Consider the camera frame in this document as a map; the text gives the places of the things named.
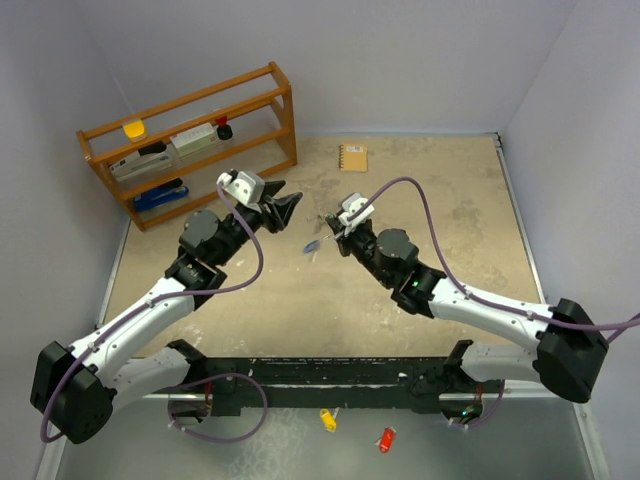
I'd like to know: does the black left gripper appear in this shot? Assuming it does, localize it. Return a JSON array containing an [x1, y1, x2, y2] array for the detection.
[[213, 181, 300, 266]]

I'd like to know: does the metal keyring with carabiner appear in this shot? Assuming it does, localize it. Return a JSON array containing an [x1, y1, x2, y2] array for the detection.
[[312, 213, 340, 240]]

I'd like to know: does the blue-capped key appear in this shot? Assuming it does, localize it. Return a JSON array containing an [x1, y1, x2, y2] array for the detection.
[[303, 239, 321, 262]]

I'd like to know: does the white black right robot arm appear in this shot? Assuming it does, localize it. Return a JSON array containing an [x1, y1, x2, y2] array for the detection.
[[326, 216, 609, 404]]

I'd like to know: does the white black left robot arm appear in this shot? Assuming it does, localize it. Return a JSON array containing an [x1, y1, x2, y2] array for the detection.
[[30, 171, 303, 444]]

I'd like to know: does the brown spiral notebook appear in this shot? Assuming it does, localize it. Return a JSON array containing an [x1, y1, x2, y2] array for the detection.
[[339, 144, 368, 172]]

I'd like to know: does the black red stamp bottle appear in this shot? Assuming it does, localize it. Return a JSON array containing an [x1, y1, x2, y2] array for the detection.
[[215, 116, 233, 141]]

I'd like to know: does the white cardboard box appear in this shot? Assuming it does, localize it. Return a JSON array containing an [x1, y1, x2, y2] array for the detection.
[[170, 122, 217, 156]]

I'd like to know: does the blue stapler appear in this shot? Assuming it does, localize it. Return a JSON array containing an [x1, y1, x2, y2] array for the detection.
[[133, 178, 189, 212]]

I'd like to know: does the orange wooden shelf rack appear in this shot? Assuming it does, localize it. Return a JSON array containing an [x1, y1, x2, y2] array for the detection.
[[77, 62, 297, 231]]

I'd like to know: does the white black stapler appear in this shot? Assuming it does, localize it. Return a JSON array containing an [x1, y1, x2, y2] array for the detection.
[[110, 141, 177, 181]]

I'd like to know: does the yellow-capped key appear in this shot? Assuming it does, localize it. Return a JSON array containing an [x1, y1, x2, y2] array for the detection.
[[319, 407, 340, 433]]

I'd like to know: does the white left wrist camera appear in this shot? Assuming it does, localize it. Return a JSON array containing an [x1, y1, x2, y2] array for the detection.
[[217, 170, 266, 210]]

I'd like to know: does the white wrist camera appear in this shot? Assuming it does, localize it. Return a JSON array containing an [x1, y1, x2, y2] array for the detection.
[[217, 170, 266, 210], [337, 192, 375, 237]]

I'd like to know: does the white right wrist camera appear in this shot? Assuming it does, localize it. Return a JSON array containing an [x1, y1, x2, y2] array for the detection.
[[337, 192, 375, 237]]

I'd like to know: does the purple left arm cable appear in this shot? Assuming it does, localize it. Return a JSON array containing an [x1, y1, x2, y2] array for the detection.
[[39, 179, 265, 444]]

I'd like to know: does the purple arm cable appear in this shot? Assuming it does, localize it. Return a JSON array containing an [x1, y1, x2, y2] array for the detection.
[[39, 179, 265, 444], [349, 176, 640, 331]]

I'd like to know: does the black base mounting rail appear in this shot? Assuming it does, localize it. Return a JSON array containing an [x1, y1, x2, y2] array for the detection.
[[147, 337, 504, 418]]

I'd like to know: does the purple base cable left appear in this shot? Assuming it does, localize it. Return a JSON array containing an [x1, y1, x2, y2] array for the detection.
[[166, 370, 269, 444]]

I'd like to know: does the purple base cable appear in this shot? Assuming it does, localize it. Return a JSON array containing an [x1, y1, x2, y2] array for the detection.
[[447, 379, 507, 431], [166, 370, 269, 444]]

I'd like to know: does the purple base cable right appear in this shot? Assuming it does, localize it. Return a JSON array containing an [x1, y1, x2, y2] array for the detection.
[[447, 379, 507, 431]]

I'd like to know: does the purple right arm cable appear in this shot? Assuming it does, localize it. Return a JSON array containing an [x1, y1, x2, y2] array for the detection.
[[349, 176, 640, 331]]

